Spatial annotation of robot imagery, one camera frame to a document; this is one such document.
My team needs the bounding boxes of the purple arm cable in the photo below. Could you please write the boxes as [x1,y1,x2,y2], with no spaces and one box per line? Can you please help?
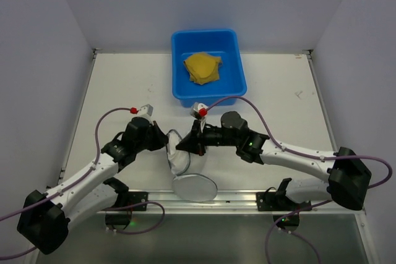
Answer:
[207,96,393,264]
[0,106,165,260]

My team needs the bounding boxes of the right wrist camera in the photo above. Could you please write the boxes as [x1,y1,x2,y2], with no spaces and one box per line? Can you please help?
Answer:
[190,102,208,132]

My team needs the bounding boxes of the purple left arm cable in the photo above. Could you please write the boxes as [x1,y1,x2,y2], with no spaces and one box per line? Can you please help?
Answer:
[0,106,165,260]

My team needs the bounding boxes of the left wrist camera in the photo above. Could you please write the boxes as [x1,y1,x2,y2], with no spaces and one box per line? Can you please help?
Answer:
[129,104,153,124]

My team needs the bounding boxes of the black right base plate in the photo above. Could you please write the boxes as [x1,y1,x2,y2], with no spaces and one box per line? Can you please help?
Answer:
[256,187,311,211]

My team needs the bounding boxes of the blue plastic bin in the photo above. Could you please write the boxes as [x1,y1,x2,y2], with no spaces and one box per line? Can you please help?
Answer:
[171,29,247,108]

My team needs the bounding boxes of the aluminium mounting rail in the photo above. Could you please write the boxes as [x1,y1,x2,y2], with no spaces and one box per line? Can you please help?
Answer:
[98,188,364,215]

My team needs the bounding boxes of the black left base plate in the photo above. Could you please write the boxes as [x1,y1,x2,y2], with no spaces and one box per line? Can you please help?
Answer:
[124,191,149,211]

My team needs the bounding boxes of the yellow bra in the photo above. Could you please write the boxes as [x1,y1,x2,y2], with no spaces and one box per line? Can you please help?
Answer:
[183,52,222,85]

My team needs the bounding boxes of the white mesh laundry bag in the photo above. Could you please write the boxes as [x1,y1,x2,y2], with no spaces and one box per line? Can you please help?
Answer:
[166,129,218,203]

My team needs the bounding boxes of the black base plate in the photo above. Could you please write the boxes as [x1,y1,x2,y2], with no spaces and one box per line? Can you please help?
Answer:
[124,191,149,211]
[256,187,311,211]

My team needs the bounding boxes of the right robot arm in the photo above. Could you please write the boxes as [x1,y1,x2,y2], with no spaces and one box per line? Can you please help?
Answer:
[176,111,372,211]

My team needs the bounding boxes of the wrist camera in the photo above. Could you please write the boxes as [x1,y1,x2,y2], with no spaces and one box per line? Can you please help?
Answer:
[190,102,208,132]
[129,104,153,124]

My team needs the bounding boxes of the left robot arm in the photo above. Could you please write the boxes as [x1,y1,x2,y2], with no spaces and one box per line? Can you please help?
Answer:
[17,117,168,255]

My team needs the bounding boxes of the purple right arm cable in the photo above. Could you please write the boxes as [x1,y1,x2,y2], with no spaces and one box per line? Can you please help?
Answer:
[207,96,393,264]

